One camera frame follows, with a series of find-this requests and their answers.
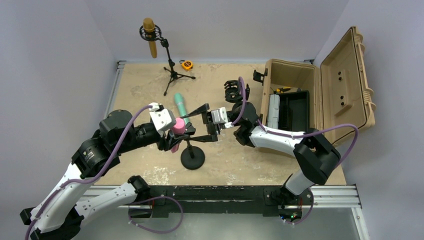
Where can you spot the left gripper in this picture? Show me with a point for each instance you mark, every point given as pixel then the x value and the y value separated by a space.
pixel 165 142

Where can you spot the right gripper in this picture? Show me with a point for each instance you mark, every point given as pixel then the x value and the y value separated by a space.
pixel 211 128

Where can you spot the pink microphone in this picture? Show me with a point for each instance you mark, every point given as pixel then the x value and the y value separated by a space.
pixel 178 129

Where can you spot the mint green microphone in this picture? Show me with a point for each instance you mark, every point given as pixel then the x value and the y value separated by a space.
pixel 180 104

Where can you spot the black round-base stand with shockmount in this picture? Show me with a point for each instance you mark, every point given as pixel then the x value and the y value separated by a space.
pixel 233 91

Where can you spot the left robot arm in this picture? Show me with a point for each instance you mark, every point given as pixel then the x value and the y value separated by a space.
pixel 62 214

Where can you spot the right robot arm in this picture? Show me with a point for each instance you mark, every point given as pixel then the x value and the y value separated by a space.
pixel 315 155

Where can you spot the gold microphone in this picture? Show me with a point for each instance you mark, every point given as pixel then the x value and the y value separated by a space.
pixel 150 34

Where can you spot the orange tape measure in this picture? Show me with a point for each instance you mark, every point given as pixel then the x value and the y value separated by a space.
pixel 187 65

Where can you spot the grey box in case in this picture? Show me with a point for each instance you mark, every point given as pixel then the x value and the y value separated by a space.
pixel 273 111

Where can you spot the yellow black tool in case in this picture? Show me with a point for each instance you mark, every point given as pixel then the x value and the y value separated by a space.
pixel 281 90

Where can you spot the black tray in case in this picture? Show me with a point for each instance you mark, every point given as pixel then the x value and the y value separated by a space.
pixel 294 109

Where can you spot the tan plastic case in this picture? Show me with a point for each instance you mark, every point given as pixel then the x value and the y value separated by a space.
pixel 338 88

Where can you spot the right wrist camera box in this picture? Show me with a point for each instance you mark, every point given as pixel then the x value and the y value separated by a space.
pixel 220 118

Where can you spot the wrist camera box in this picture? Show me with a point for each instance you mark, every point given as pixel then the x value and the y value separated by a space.
pixel 220 118
pixel 162 118

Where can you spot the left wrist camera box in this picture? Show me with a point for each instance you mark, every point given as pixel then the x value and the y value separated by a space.
pixel 162 118

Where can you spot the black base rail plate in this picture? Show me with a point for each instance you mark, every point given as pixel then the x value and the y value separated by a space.
pixel 265 200

